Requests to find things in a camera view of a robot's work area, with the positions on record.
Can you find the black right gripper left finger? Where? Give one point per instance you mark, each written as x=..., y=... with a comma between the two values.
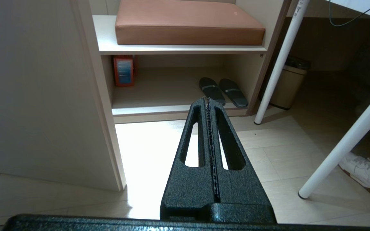
x=185, y=192

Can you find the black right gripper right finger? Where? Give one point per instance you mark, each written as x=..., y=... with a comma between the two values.
x=246, y=189

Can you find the black slipper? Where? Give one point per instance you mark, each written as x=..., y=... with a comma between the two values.
x=233, y=92
x=211, y=89

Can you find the beige metal trash bin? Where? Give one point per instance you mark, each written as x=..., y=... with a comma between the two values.
x=286, y=85

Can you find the white and tan sneaker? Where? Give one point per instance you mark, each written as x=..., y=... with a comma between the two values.
x=368, y=175

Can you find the orange box with blue label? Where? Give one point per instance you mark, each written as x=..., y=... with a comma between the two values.
x=124, y=72

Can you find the white table with round legs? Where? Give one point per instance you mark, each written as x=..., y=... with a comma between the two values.
x=283, y=57

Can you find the white bench shelf cabinet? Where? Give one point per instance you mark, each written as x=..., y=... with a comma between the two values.
x=172, y=49

